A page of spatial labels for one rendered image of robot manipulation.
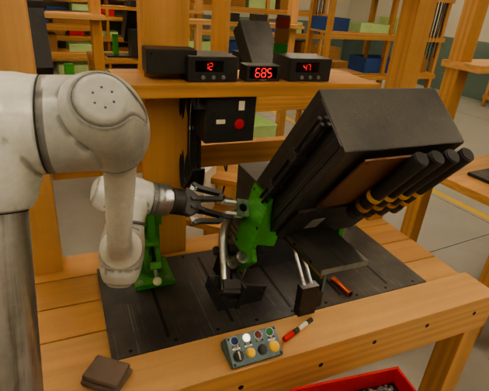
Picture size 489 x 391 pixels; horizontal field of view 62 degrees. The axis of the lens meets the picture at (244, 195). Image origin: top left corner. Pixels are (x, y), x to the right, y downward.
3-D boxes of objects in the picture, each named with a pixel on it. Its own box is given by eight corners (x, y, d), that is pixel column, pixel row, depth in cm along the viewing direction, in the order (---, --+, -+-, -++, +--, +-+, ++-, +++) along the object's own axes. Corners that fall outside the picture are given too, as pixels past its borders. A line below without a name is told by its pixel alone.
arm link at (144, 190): (145, 182, 119) (141, 227, 117) (89, 174, 112) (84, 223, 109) (157, 175, 110) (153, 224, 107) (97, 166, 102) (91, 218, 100)
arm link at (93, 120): (147, 102, 67) (58, 103, 64) (147, 45, 50) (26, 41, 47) (152, 181, 65) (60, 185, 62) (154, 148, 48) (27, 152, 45)
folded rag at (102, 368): (133, 371, 105) (133, 363, 104) (116, 397, 98) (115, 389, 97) (98, 361, 107) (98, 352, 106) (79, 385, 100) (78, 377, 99)
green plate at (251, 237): (270, 262, 127) (294, 201, 120) (247, 260, 123) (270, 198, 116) (255, 243, 136) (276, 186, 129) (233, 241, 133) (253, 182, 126)
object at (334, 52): (327, 74, 1145) (332, 45, 1113) (348, 79, 1083) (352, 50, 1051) (293, 74, 1088) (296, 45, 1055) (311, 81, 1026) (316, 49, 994)
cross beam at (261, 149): (368, 153, 186) (372, 133, 182) (53, 180, 136) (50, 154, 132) (361, 149, 190) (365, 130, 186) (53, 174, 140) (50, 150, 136)
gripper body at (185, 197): (174, 210, 112) (205, 214, 116) (174, 181, 115) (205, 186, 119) (164, 218, 118) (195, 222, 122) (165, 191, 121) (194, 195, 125)
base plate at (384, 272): (424, 285, 150) (426, 281, 149) (112, 366, 108) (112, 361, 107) (355, 229, 185) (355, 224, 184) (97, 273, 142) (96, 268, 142)
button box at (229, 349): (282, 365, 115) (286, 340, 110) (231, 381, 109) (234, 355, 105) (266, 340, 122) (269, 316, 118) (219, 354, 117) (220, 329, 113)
